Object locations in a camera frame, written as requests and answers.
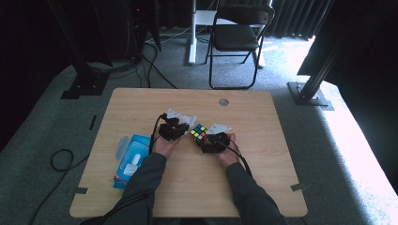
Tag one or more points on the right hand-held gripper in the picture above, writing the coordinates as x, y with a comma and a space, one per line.
216, 143

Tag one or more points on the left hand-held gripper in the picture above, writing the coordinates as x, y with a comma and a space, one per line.
170, 131

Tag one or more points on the multicoloured puzzle cube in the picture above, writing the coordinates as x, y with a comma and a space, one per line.
198, 133

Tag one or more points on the blue wet wipes pack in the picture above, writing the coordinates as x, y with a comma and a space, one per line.
133, 162

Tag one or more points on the person's left hand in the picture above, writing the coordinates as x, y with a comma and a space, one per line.
164, 146

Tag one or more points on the person's right hand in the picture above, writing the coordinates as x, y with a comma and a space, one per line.
228, 156

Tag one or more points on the grey round table grommet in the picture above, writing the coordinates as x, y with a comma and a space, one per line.
223, 102

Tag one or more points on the black tape strip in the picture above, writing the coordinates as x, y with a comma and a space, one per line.
92, 122

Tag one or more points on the black metal stand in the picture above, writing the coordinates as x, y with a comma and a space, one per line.
313, 84
84, 78

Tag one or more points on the black folding chair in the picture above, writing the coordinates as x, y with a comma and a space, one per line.
234, 37

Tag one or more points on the dark curtain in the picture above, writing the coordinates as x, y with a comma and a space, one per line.
297, 15

